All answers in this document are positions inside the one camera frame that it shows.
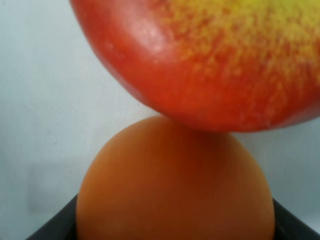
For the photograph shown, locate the red apple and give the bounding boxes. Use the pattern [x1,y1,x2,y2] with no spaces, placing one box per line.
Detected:
[70,0,320,132]

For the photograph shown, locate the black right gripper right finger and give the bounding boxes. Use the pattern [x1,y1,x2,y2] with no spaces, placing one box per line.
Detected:
[273,199,320,240]

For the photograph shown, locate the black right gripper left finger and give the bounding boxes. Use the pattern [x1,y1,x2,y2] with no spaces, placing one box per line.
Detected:
[26,195,78,240]

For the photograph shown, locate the orange peach fruit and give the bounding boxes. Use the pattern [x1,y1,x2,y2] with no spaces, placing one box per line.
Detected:
[76,116,275,240]

